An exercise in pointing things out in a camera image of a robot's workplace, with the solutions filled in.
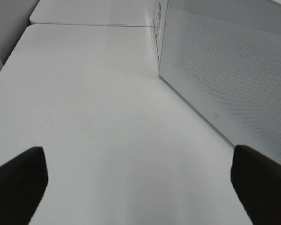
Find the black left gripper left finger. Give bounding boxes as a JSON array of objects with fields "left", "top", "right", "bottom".
[{"left": 0, "top": 147, "right": 49, "bottom": 225}]

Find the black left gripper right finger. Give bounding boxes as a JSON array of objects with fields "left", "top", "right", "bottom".
[{"left": 230, "top": 145, "right": 281, "bottom": 225}]

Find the white microwave door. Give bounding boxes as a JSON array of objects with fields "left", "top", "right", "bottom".
[{"left": 160, "top": 0, "right": 281, "bottom": 165}]

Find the white microwave oven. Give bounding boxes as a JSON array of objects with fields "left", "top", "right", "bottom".
[{"left": 153, "top": 0, "right": 169, "bottom": 77}]

